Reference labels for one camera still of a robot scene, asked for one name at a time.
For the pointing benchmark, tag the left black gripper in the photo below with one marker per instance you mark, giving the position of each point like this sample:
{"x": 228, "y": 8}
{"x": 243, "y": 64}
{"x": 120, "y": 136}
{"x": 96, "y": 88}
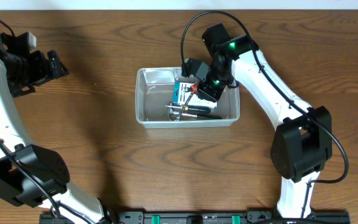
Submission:
{"x": 51, "y": 65}

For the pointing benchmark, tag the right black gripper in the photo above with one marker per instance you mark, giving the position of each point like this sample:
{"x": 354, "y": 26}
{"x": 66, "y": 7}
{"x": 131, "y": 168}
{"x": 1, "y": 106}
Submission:
{"x": 211, "y": 91}

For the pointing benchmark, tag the red-handled pliers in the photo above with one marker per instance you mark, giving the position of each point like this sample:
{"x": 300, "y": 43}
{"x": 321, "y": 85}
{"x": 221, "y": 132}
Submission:
{"x": 194, "y": 88}

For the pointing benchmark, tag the silver combination wrench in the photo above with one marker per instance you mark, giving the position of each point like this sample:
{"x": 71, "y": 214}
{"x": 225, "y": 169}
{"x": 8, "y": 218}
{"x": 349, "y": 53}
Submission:
{"x": 178, "y": 116}

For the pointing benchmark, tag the black yellow screwdriver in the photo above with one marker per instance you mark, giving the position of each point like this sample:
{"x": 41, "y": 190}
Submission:
{"x": 204, "y": 110}

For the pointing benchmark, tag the blue white screw box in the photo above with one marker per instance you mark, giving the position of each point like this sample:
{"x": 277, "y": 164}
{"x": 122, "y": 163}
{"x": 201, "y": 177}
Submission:
{"x": 181, "y": 94}

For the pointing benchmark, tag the clear plastic storage container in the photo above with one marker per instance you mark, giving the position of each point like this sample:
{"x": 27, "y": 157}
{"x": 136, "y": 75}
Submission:
{"x": 156, "y": 88}

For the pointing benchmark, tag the small black-handled hammer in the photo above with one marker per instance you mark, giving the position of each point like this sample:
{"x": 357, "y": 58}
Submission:
{"x": 174, "y": 115}

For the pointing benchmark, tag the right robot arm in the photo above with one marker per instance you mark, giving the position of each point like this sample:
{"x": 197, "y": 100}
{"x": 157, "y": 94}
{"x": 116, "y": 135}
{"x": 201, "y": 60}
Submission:
{"x": 301, "y": 143}

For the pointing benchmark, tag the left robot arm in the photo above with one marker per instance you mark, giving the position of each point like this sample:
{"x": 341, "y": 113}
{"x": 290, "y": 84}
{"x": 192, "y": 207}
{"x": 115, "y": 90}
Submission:
{"x": 29, "y": 174}

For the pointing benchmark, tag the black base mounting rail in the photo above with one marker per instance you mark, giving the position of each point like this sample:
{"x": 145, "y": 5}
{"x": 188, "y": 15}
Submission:
{"x": 251, "y": 216}

